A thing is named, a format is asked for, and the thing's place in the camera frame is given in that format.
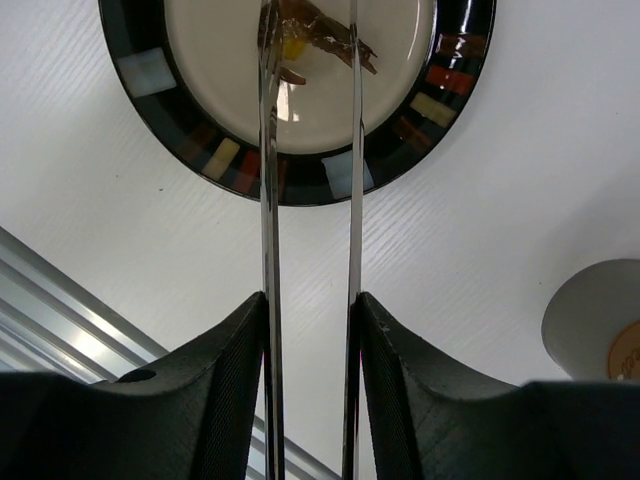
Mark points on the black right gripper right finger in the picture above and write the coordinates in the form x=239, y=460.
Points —
x=433, y=417

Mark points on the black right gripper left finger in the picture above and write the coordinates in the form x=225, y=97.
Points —
x=186, y=415

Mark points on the metal serving tongs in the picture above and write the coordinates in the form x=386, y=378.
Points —
x=270, y=47

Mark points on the brown cooked shrimp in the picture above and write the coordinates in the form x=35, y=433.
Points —
x=302, y=24

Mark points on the grey cylindrical lunch container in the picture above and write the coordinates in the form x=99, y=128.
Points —
x=590, y=327

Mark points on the black patterned round plate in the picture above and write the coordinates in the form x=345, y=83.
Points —
x=190, y=69

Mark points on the aluminium mounting rail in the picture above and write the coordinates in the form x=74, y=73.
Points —
x=51, y=324

